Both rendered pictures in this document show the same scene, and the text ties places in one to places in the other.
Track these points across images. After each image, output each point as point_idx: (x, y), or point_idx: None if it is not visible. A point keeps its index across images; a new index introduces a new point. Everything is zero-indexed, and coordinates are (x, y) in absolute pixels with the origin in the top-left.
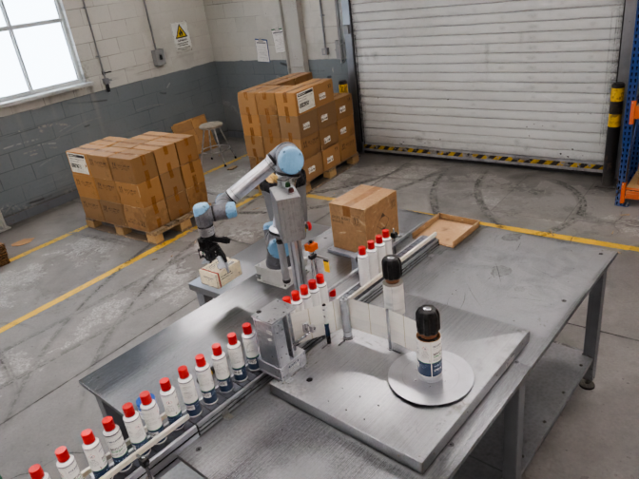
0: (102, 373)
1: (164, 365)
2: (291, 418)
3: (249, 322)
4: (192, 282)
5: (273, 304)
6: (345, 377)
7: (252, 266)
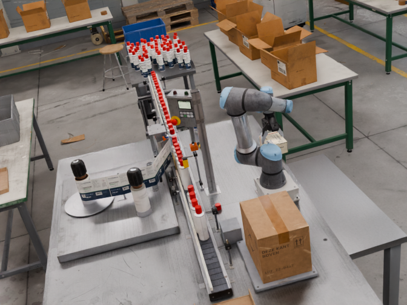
0: (249, 120)
1: (230, 137)
2: None
3: (233, 168)
4: (322, 155)
5: (162, 129)
6: None
7: (315, 185)
